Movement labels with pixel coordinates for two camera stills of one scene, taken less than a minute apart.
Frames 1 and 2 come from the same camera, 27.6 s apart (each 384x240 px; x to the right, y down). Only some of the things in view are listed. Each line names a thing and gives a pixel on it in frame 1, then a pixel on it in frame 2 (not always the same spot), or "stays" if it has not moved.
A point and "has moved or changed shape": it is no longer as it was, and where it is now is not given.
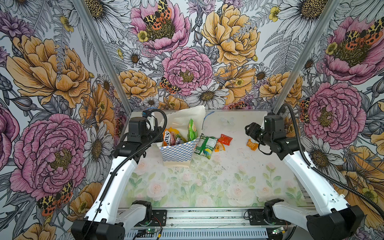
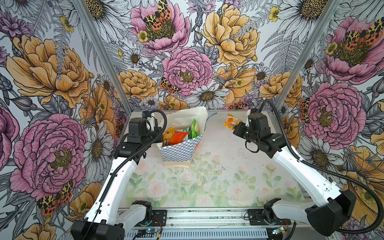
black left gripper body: x=145 y=136 stays
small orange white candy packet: x=219 y=147 → x=231 y=121
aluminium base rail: x=208 y=223 stays
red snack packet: x=225 y=140 → x=179 y=137
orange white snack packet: x=166 y=138 has moved or changed shape
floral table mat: x=239 y=175 stays
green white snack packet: x=205 y=145 → x=188 y=129
